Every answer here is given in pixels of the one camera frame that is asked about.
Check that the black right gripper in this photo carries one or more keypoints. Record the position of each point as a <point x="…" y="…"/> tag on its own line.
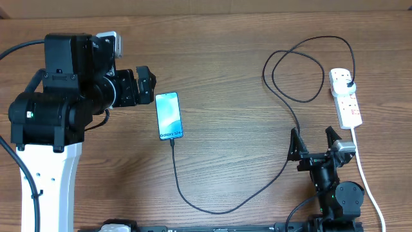
<point x="297" y="151"/>

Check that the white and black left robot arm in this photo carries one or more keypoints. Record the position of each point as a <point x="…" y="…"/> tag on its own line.
<point x="50" y="118"/>

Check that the blue Galaxy smartphone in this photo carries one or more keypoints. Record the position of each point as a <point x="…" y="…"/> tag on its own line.
<point x="168" y="116"/>

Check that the white charger plug adapter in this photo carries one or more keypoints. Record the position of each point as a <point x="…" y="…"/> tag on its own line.
<point x="340" y="88"/>

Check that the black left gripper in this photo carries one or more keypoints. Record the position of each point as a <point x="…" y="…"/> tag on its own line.
<point x="131" y="96"/>

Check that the white power strip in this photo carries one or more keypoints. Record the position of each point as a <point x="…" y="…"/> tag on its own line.
<point x="347" y="107"/>

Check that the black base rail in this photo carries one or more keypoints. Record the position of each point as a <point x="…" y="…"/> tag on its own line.
<point x="129" y="225"/>

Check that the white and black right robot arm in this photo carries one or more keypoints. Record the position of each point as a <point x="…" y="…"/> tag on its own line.
<point x="340" y="202"/>

